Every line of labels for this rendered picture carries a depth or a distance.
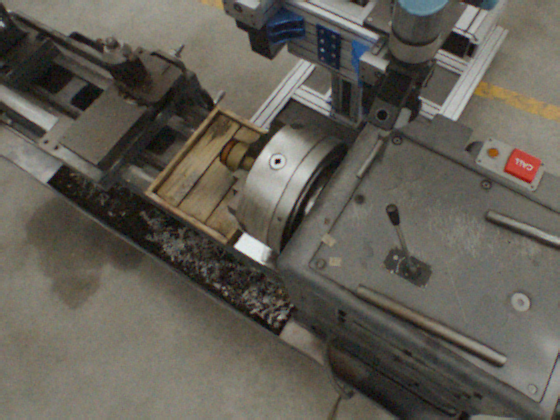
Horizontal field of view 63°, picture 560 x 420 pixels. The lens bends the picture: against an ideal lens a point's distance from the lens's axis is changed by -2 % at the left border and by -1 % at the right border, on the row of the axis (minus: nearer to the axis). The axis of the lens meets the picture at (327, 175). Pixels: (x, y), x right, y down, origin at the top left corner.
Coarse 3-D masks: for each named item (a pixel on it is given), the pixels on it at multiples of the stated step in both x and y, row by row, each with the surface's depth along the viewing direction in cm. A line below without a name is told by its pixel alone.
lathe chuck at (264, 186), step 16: (288, 128) 105; (304, 128) 107; (272, 144) 101; (288, 144) 101; (304, 144) 102; (256, 160) 100; (288, 160) 99; (256, 176) 100; (272, 176) 99; (288, 176) 98; (256, 192) 100; (272, 192) 99; (240, 208) 103; (256, 208) 101; (272, 208) 99; (256, 224) 103
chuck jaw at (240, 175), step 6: (240, 168) 114; (234, 174) 113; (240, 174) 113; (246, 174) 113; (234, 180) 115; (240, 180) 112; (234, 186) 111; (240, 186) 111; (234, 192) 112; (240, 192) 110; (234, 198) 109; (228, 204) 108; (234, 204) 108; (228, 210) 110; (234, 210) 108; (240, 222) 108
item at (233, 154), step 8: (232, 144) 115; (240, 144) 115; (248, 144) 116; (224, 152) 115; (232, 152) 114; (240, 152) 114; (224, 160) 115; (232, 160) 114; (240, 160) 113; (248, 160) 114; (232, 168) 115; (248, 168) 114
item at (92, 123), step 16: (144, 64) 147; (160, 64) 145; (176, 64) 147; (176, 80) 144; (112, 96) 140; (128, 96) 141; (96, 112) 138; (112, 112) 138; (128, 112) 138; (144, 112) 138; (80, 128) 135; (96, 128) 135; (112, 128) 135; (128, 128) 135; (64, 144) 133; (80, 144) 133; (96, 144) 133; (112, 144) 133; (96, 160) 131
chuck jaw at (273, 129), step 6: (270, 126) 108; (276, 126) 108; (282, 126) 109; (294, 126) 108; (300, 126) 109; (270, 132) 109; (276, 132) 108; (264, 138) 111; (270, 138) 110; (252, 144) 113; (258, 144) 112; (264, 144) 111; (252, 150) 113; (258, 150) 112; (252, 156) 114; (258, 156) 113
